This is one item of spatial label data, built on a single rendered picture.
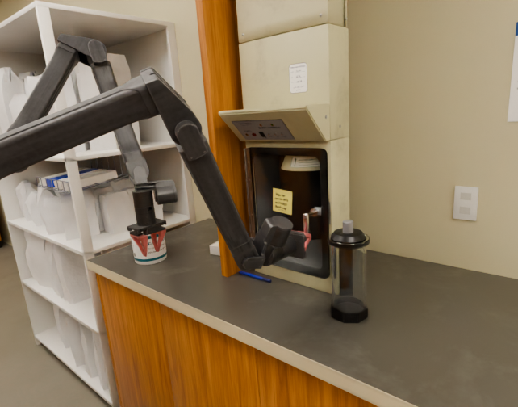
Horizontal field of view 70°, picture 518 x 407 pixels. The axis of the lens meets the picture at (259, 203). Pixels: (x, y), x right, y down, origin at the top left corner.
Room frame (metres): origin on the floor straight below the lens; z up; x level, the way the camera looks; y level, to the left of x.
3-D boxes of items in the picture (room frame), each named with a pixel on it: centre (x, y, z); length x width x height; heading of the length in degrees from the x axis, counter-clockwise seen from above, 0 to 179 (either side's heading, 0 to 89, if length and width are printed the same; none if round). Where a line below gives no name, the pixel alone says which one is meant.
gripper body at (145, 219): (1.09, 0.35, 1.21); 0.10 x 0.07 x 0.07; 139
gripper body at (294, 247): (0.94, -0.06, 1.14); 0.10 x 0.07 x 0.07; 49
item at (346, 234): (0.92, -0.23, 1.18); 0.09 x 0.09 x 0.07
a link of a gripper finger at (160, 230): (1.10, 0.34, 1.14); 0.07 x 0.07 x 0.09; 49
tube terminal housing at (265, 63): (1.24, -0.17, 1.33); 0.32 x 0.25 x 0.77; 49
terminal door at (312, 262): (1.14, -0.08, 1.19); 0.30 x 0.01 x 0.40; 49
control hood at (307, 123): (1.10, -0.05, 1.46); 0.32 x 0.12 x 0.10; 49
